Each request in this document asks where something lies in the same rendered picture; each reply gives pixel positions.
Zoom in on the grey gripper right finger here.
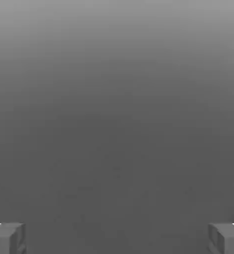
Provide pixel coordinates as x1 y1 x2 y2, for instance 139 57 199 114
207 222 234 254

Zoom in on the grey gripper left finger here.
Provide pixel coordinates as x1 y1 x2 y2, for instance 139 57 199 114
0 222 27 254

